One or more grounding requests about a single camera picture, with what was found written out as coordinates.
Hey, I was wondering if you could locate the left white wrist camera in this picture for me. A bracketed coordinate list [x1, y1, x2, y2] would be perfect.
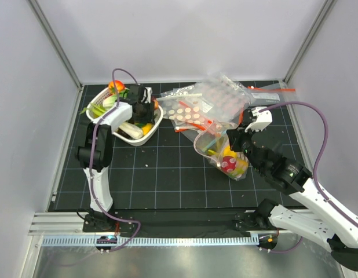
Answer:
[127, 84, 151, 104]

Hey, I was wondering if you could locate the red orange tomato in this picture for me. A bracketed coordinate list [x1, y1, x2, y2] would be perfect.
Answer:
[108, 81, 126, 94]

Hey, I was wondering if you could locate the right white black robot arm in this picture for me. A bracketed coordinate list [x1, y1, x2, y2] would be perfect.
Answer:
[227, 128, 358, 272]

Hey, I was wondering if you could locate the pile of red-dotted bags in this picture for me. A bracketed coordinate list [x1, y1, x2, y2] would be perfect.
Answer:
[193, 72, 254, 122]

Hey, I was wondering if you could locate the green celery stalk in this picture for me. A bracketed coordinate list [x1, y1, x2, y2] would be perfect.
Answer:
[79, 104, 107, 118]

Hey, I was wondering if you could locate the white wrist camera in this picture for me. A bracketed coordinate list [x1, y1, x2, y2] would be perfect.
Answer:
[127, 84, 151, 104]
[244, 107, 272, 132]

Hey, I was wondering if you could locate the yellow pepper piece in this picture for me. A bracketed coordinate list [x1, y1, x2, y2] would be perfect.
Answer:
[141, 123, 154, 136]

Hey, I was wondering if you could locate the slotted aluminium cable duct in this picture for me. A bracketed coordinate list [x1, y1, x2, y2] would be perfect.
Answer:
[42, 234, 259, 247]

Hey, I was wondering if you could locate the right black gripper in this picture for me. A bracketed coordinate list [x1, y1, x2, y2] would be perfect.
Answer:
[227, 122, 265, 174]

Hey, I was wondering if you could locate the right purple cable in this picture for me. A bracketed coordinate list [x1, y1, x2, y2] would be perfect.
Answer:
[255, 101, 358, 254]

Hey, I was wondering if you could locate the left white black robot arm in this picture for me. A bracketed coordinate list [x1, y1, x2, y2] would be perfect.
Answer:
[75, 99, 156, 232]

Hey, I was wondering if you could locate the aluminium frame post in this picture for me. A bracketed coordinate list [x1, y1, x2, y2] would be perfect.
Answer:
[283, 0, 337, 83]
[27, 0, 82, 90]

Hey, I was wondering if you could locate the small orange carrot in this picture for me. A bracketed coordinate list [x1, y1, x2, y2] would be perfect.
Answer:
[152, 99, 159, 110]

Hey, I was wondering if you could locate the clear pink-dotted zip bag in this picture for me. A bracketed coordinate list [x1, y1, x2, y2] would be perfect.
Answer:
[193, 121, 236, 165]

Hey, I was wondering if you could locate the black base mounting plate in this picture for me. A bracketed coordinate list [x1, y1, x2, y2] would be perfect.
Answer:
[82, 208, 276, 239]

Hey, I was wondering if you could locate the green lettuce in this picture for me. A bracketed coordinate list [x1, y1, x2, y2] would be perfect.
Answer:
[102, 89, 129, 109]

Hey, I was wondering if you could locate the yellow banana bunch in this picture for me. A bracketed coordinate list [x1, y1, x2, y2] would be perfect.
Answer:
[207, 145, 249, 180]

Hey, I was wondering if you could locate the clear white-dotted zip bag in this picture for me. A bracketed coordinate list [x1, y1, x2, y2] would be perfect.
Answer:
[158, 97, 213, 130]

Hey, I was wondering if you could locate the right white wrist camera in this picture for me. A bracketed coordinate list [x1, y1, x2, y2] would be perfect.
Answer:
[244, 107, 272, 132]

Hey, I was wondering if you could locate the clear bag orange zipper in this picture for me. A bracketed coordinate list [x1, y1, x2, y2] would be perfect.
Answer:
[247, 81, 296, 107]

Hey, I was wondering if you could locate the white leek stalk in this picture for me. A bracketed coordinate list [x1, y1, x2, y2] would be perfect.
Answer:
[118, 122, 144, 140]

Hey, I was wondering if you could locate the white plastic basket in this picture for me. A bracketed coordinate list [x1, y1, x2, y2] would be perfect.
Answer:
[86, 87, 164, 147]

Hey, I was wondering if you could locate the red apple front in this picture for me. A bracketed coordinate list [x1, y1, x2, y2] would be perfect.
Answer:
[220, 156, 237, 173]

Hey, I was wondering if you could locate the right aluminium frame post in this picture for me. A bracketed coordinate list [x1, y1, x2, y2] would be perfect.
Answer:
[283, 0, 337, 83]

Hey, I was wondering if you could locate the left aluminium frame post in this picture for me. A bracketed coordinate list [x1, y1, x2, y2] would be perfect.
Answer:
[27, 0, 82, 90]

